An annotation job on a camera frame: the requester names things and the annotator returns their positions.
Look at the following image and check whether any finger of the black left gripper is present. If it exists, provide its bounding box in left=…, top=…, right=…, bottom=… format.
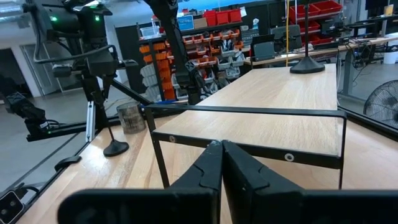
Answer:
left=80, top=76, right=102, bottom=106
left=101, top=73, right=116, bottom=97

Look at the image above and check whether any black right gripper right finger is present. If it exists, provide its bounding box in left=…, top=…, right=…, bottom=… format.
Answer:
left=222, top=139, right=398, bottom=224

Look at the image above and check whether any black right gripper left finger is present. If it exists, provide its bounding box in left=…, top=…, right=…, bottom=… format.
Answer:
left=57, top=139, right=223, bottom=224

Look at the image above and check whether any ribbed glass jar white candle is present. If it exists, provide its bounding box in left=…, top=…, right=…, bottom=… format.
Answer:
left=116, top=101, right=147, bottom=135

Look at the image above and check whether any black candlestick holder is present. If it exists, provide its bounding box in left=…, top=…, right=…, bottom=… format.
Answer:
left=99, top=102, right=130, bottom=158
left=289, top=0, right=326, bottom=75

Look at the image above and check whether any rack with orange bins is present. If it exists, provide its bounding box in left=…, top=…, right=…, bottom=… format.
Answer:
left=138, top=7, right=246, bottom=102

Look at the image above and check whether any black table clamp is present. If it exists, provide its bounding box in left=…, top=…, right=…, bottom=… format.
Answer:
left=53, top=155, right=83, bottom=172

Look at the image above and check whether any blue white sign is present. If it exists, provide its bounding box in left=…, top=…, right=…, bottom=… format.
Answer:
left=177, top=14, right=195, bottom=31

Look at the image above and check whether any brown cardboard box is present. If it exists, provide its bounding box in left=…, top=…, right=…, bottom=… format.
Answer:
left=193, top=17, right=208, bottom=30

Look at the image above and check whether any red plastic bin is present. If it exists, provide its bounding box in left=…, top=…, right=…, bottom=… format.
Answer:
left=203, top=10, right=218, bottom=27
left=228, top=8, right=243, bottom=23
left=216, top=10, right=230, bottom=26

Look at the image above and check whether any black monitor back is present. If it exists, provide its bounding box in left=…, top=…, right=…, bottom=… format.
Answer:
left=250, top=34, right=276, bottom=62
left=270, top=24, right=303, bottom=52

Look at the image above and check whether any black floor fan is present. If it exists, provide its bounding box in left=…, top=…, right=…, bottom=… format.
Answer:
left=363, top=79, right=398, bottom=130

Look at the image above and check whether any wooden workbench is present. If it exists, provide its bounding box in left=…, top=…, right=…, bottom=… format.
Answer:
left=244, top=34, right=398, bottom=97

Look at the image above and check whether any white bucket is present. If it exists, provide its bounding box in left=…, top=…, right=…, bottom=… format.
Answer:
left=382, top=49, right=398, bottom=65

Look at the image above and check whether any rack with red bins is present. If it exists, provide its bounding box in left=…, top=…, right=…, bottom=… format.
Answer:
left=288, top=0, right=345, bottom=46

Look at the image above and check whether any silver aluminium bracket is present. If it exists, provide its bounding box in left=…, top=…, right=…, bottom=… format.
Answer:
left=85, top=100, right=96, bottom=143

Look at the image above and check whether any black aluminium table frame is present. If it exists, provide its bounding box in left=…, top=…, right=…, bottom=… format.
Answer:
left=0, top=77, right=398, bottom=218

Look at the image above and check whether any wooden shelf riser black frame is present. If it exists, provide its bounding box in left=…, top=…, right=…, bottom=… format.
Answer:
left=144, top=63, right=348, bottom=190

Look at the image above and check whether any black table-level camera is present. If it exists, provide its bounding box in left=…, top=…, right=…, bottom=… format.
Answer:
left=0, top=190, right=25, bottom=224

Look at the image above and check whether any yellow hanging power cord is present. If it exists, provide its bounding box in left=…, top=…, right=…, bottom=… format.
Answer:
left=285, top=0, right=290, bottom=68

